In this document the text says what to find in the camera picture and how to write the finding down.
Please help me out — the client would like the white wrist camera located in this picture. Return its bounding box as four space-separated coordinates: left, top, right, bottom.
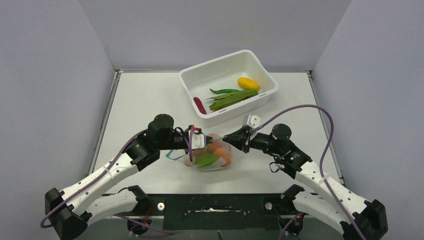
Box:
188 125 207 151
242 114 261 130

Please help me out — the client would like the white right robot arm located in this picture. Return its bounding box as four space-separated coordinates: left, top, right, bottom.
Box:
223 123 389 240

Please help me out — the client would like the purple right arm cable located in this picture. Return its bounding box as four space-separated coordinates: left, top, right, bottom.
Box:
251 104 367 240

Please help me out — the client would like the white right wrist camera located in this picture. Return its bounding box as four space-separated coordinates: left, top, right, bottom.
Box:
242 114 261 130

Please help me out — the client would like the green bell pepper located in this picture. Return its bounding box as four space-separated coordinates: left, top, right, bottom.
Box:
195 153 219 167

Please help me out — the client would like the clear zip top bag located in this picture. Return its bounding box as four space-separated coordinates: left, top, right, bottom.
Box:
165 133 234 172

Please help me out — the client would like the orange peach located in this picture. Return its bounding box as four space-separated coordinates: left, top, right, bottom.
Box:
192 148 207 157
206 140 221 154

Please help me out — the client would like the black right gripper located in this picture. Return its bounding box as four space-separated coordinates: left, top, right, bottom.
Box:
224 126 283 155

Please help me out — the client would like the green leafy vegetable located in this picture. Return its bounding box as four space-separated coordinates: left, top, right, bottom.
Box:
204 90 259 112

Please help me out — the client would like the beige garlic bulb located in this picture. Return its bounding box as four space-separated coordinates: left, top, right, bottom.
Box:
183 155 196 167

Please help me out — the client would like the white plastic bin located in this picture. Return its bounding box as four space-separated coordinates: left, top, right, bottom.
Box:
178 49 280 127

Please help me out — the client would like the yellow mango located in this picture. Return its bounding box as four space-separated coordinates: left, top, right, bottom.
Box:
237 77 260 91

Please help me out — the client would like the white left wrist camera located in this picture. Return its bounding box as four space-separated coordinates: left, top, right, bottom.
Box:
188 125 207 151

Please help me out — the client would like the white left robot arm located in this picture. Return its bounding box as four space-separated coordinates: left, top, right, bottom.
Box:
40 114 213 240

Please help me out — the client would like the green chili pepper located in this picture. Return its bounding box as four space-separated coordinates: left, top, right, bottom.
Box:
209 88 239 95

